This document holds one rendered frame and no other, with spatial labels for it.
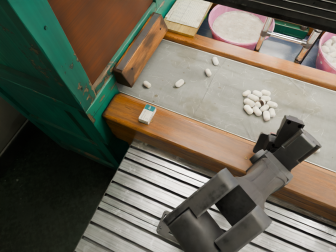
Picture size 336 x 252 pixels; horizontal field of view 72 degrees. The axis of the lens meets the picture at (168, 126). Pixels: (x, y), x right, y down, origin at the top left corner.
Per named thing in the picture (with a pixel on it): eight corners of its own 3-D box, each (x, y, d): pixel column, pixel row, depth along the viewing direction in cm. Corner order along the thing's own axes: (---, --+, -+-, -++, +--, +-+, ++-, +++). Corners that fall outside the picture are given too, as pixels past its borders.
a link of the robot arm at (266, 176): (269, 145, 53) (206, 177, 29) (300, 176, 50) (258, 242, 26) (233, 176, 59) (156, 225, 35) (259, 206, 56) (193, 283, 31)
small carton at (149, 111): (148, 125, 75) (147, 122, 73) (138, 121, 76) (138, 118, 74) (156, 110, 77) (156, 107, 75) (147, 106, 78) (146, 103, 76)
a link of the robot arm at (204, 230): (201, 210, 63) (200, 199, 33) (217, 232, 60) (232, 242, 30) (183, 224, 62) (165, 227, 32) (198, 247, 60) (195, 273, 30)
